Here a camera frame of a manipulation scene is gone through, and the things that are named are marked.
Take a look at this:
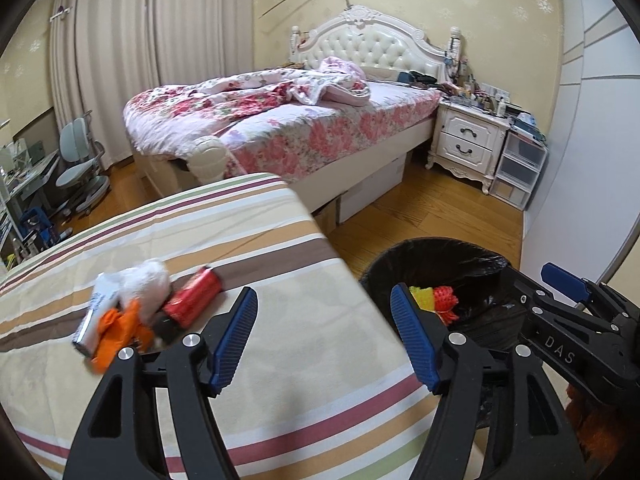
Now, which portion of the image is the white and blue tube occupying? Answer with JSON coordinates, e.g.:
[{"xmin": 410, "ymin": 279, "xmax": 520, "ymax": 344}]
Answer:
[{"xmin": 74, "ymin": 272, "xmax": 121, "ymax": 358}]

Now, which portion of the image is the small black container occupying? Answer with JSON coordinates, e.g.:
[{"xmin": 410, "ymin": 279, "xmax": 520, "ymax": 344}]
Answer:
[{"xmin": 150, "ymin": 312, "xmax": 181, "ymax": 348}]

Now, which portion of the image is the orange plastic bag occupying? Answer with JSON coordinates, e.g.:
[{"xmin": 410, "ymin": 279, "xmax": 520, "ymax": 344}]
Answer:
[{"xmin": 92, "ymin": 300, "xmax": 153, "ymax": 375}]

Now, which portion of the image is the brown cardboard box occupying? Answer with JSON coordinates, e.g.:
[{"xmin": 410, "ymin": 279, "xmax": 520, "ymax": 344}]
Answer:
[{"xmin": 315, "ymin": 200, "xmax": 341, "ymax": 235}]

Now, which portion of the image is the trash bin with black bag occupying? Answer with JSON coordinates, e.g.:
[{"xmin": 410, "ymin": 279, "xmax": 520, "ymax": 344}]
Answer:
[{"xmin": 360, "ymin": 237, "xmax": 571, "ymax": 431}]

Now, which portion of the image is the red mesh net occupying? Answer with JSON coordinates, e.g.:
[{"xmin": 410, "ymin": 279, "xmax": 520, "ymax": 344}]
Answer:
[{"xmin": 432, "ymin": 284, "xmax": 461, "ymax": 326}]

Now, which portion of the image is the striped bed sheet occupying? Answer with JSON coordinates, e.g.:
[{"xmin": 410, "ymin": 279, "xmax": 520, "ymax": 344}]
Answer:
[{"xmin": 0, "ymin": 172, "xmax": 491, "ymax": 480}]

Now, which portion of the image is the white crumpled tissue wad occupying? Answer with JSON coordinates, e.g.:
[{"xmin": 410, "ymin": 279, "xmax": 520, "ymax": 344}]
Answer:
[{"xmin": 117, "ymin": 258, "xmax": 171, "ymax": 321}]

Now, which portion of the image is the beige curtain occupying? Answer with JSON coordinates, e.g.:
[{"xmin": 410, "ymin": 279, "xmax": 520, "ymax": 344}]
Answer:
[{"xmin": 50, "ymin": 0, "xmax": 256, "ymax": 171}]

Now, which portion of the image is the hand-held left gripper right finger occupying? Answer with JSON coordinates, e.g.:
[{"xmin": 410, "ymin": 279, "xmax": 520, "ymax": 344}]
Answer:
[{"xmin": 390, "ymin": 282, "xmax": 586, "ymax": 480}]

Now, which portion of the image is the pink floral quilt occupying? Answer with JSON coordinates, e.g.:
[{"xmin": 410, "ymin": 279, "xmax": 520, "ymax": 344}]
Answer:
[{"xmin": 123, "ymin": 67, "xmax": 373, "ymax": 161}]

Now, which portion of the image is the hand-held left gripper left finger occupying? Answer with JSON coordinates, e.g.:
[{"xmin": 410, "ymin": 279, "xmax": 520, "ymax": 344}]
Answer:
[{"xmin": 70, "ymin": 286, "xmax": 259, "ymax": 480}]

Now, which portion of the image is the person's right forearm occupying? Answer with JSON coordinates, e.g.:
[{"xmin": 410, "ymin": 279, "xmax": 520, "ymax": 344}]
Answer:
[{"xmin": 565, "ymin": 385, "xmax": 640, "ymax": 480}]

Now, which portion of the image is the white wardrobe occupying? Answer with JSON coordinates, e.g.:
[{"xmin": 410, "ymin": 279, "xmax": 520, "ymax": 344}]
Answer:
[{"xmin": 520, "ymin": 0, "xmax": 640, "ymax": 286}]

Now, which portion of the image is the white carved nightstand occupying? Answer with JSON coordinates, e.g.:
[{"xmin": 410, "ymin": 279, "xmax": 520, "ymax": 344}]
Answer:
[{"xmin": 426, "ymin": 99, "xmax": 511, "ymax": 196}]

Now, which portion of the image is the white bed with tufted headboard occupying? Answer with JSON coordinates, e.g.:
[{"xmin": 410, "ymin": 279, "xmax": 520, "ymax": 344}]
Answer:
[{"xmin": 122, "ymin": 7, "xmax": 463, "ymax": 226}]

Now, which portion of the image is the plastic drawer unit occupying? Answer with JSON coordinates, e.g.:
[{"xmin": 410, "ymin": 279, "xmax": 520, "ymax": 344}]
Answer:
[{"xmin": 489, "ymin": 127, "xmax": 548, "ymax": 212}]

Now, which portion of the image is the grey study desk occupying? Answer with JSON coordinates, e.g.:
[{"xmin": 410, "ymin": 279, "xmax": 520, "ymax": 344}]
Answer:
[{"xmin": 0, "ymin": 150, "xmax": 61, "ymax": 261}]

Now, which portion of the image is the yellow foam fruit net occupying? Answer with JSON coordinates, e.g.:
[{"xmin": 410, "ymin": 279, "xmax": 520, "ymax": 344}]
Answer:
[{"xmin": 409, "ymin": 285, "xmax": 437, "ymax": 312}]

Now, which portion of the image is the blue plastic stool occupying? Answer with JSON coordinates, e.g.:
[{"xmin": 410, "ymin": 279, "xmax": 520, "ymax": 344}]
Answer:
[{"xmin": 17, "ymin": 207, "xmax": 56, "ymax": 261}]

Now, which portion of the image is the red drink can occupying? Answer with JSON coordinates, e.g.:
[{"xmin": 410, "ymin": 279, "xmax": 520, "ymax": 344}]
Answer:
[{"xmin": 164, "ymin": 266, "xmax": 222, "ymax": 327}]

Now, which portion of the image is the clutter of bottles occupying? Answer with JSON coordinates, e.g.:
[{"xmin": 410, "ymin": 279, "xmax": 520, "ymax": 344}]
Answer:
[{"xmin": 440, "ymin": 55, "xmax": 538, "ymax": 121}]

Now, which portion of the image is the grey-blue desk chair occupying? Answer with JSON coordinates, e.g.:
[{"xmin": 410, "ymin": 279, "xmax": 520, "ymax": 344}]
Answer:
[{"xmin": 54, "ymin": 110, "xmax": 111, "ymax": 218}]

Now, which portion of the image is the white cardboard box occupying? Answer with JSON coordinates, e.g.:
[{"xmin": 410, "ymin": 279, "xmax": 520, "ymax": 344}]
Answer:
[{"xmin": 336, "ymin": 156, "xmax": 407, "ymax": 225}]

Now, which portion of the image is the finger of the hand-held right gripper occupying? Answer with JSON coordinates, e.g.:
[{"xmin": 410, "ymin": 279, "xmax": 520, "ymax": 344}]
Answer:
[
  {"xmin": 541, "ymin": 262, "xmax": 640, "ymax": 326},
  {"xmin": 504, "ymin": 266, "xmax": 627, "ymax": 335}
]

